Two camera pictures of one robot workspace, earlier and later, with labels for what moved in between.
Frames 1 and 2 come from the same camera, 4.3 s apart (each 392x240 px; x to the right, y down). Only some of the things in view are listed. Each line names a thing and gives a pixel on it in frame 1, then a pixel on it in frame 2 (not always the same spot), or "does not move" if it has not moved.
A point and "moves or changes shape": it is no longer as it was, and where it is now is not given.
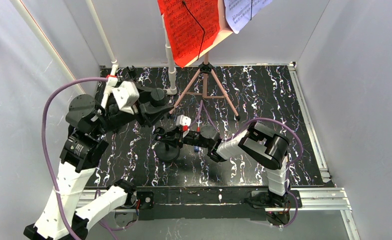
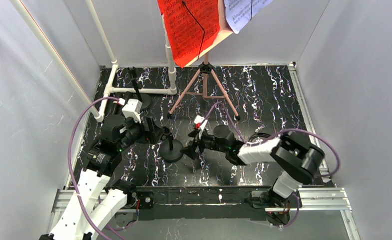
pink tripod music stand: [205, 68] does not move
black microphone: [158, 97] moves or changes shape
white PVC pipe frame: [67, 71] does not move
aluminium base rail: [329, 200] does not move
